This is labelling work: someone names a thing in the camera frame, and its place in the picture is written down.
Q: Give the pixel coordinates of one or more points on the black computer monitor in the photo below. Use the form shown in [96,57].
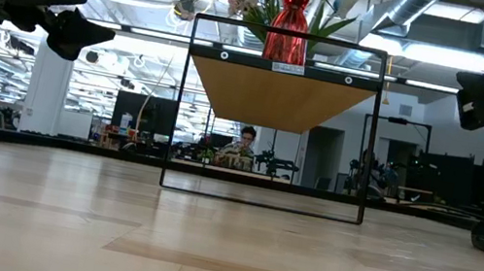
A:
[147,112]

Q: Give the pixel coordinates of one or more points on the black metal table frame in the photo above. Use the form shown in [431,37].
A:
[72,147]

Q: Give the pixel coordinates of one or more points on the red glass vase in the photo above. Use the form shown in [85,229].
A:
[288,30]

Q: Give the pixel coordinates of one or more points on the black round ceiling device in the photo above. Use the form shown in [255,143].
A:
[184,7]

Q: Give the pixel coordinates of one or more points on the white pillar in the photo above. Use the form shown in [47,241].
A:
[46,93]

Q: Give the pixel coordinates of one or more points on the black frame stand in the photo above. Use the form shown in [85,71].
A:
[397,120]

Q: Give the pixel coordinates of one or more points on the person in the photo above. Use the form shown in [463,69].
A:
[246,141]
[371,172]

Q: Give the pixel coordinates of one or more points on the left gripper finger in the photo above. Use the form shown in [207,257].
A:
[76,34]

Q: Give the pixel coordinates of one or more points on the wooden shelf black metal frame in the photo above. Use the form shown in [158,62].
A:
[278,97]

